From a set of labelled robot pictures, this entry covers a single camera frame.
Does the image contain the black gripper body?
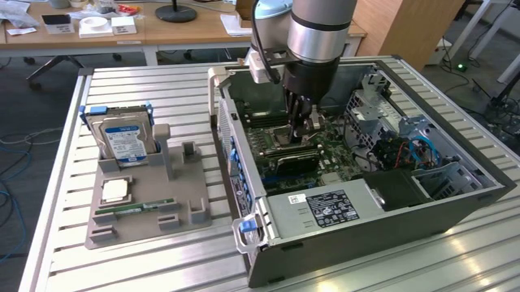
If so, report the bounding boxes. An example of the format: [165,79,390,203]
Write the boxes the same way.
[281,57,340,106]

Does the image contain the green Nvidia graphics card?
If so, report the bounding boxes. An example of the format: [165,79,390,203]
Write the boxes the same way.
[273,153,318,178]

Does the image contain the CPU socket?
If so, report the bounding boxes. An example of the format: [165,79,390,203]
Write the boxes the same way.
[269,125,292,145]

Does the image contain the silver disk bay cage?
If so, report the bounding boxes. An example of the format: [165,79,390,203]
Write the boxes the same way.
[343,72,407,159]

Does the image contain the green motherboard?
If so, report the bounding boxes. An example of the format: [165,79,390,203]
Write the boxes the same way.
[235,100,366,195]

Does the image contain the silver finned heatsink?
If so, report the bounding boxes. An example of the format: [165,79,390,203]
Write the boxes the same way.
[318,173,347,186]

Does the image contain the black power connectors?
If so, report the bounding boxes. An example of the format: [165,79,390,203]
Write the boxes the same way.
[370,139,402,170]

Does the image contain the white paper stack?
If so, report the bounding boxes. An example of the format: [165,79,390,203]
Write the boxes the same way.
[220,13,252,38]

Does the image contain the brown cardboard box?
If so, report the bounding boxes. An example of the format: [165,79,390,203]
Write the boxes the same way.
[235,0,255,22]

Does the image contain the wooden cabinet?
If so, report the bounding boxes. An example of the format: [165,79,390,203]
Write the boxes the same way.
[348,0,466,69]

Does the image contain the black power supply label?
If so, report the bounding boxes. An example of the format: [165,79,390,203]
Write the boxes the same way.
[306,190,360,229]

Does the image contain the black plastic shroud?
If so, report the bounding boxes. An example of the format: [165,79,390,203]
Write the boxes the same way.
[362,169,434,213]

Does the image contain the grey power supply unit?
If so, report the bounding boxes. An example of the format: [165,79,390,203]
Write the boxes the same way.
[265,179,384,240]

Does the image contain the wooden desk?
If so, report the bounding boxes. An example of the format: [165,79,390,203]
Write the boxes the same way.
[144,0,368,66]
[0,2,146,66]

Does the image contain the black lamp base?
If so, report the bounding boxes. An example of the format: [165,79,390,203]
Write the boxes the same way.
[154,0,197,23]

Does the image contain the silver disk bay with slots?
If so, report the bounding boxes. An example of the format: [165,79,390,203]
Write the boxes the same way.
[411,162,486,200]

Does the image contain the hard disk in blue caddy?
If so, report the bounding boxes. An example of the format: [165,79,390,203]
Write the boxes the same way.
[76,105,159,168]

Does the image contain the open grey PC case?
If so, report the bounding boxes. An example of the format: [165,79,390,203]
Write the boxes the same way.
[205,54,517,289]

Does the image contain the green RAM stick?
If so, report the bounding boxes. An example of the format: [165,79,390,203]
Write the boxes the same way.
[96,198,176,215]

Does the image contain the small white box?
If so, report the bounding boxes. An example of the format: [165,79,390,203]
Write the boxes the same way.
[110,16,137,36]

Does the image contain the silver CPU chip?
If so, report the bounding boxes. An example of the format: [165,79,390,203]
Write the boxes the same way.
[100,179,130,205]

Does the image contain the grey printed parts rack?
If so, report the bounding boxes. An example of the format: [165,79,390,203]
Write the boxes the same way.
[82,123,212,251]

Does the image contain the white tape roll on box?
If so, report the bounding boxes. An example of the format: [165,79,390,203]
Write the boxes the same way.
[77,16,113,40]

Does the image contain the black chair base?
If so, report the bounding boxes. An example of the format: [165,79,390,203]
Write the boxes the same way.
[23,54,85,89]

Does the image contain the white box with black top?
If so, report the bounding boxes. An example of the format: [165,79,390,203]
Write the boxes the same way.
[41,14,76,35]

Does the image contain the clear plastic bags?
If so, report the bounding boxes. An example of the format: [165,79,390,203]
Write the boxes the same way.
[0,0,41,28]

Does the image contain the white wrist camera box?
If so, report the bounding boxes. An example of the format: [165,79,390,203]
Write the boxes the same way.
[247,53,280,83]

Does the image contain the black camera cable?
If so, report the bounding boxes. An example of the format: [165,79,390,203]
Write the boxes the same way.
[249,0,280,85]

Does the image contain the blue disk wire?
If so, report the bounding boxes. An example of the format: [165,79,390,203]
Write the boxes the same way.
[408,136,442,167]

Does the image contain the white desk frame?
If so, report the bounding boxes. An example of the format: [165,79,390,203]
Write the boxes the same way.
[446,0,520,83]

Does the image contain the white floor cable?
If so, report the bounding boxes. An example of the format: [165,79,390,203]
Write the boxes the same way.
[0,127,61,146]

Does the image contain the blue floor cable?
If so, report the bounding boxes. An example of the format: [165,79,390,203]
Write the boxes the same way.
[0,145,32,262]

